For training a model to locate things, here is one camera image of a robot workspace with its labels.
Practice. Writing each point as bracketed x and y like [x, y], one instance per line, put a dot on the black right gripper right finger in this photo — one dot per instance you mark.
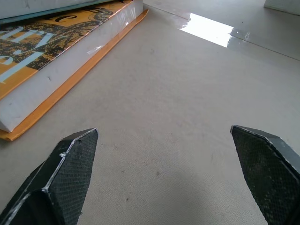
[267, 173]

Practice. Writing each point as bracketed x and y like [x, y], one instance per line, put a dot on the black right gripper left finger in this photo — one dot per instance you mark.
[63, 182]

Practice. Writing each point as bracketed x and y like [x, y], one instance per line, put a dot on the orange hardcover book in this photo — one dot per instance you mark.
[47, 61]

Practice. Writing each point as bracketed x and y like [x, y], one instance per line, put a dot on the teal-edged white book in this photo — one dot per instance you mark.
[35, 7]

